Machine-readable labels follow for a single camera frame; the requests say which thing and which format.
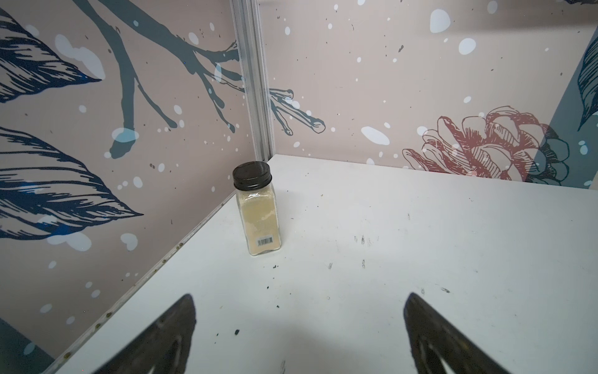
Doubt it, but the spice jar black lid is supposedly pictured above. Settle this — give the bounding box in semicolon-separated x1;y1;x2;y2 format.
232;161;283;257

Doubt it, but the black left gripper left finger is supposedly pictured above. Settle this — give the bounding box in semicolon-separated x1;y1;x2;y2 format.
95;294;196;374

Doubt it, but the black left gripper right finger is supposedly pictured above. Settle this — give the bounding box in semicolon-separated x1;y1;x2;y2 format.
403;293;509;374

